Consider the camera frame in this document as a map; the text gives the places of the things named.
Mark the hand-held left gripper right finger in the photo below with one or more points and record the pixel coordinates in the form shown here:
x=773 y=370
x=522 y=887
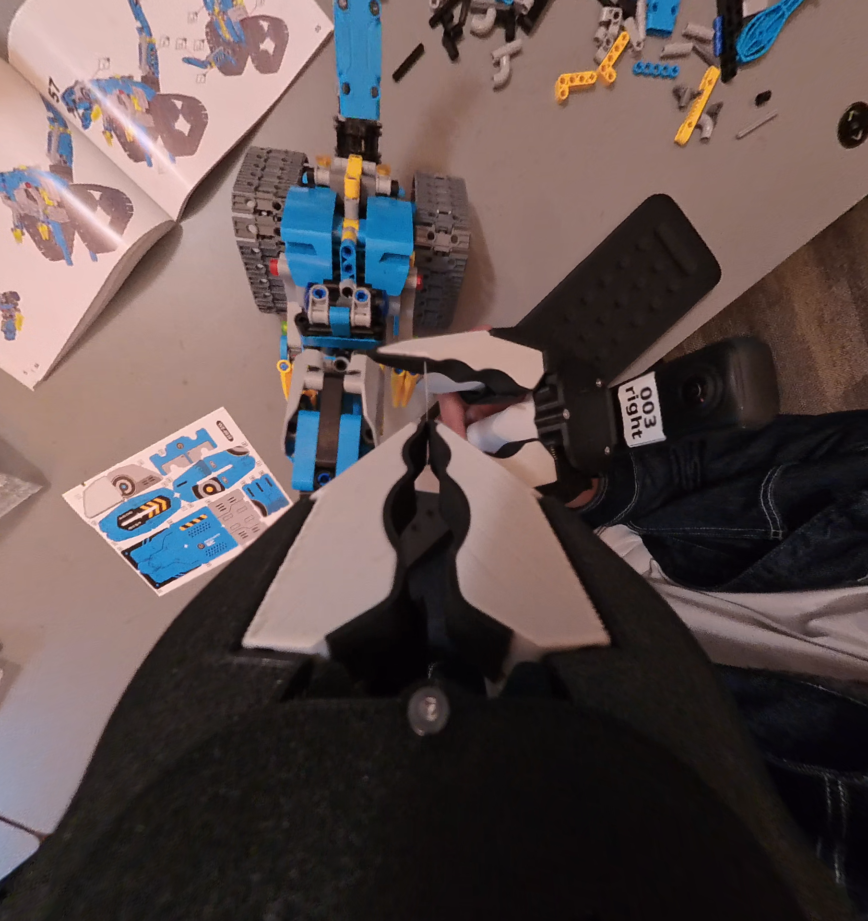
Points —
x=527 y=568

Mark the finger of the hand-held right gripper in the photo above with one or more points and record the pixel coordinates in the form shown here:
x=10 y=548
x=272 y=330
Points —
x=549 y=468
x=491 y=352

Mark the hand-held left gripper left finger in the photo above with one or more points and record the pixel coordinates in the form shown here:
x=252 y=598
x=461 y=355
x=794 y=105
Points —
x=326 y=568

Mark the blue sticker sheet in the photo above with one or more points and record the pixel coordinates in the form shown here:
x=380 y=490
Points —
x=189 y=518

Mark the tracked brick robot model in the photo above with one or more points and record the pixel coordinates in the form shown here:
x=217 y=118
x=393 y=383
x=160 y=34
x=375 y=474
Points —
x=311 y=230

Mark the pile of small brick parts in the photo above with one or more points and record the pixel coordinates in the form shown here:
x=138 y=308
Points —
x=585 y=72

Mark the grey desk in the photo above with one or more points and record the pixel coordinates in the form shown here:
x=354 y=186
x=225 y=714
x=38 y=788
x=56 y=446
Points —
x=117 y=647

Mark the black desk grommet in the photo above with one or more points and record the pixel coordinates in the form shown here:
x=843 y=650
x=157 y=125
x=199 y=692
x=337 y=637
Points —
x=855 y=126

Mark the person's right hand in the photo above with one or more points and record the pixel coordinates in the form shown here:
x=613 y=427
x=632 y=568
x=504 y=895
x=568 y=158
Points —
x=462 y=414

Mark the black studded mat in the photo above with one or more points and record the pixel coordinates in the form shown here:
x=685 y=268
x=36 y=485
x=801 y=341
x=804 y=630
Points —
x=621 y=280

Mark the person's white shirt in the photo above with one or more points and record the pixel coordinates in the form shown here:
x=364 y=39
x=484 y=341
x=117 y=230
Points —
x=801 y=626

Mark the clear plastic bag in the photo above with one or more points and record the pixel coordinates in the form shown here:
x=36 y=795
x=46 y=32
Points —
x=2 y=489

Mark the dark denim jacket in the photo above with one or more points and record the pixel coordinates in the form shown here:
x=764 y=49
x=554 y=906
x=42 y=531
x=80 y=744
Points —
x=837 y=755

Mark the open instruction booklet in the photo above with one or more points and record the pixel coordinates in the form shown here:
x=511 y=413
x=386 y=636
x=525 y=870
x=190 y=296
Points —
x=81 y=273

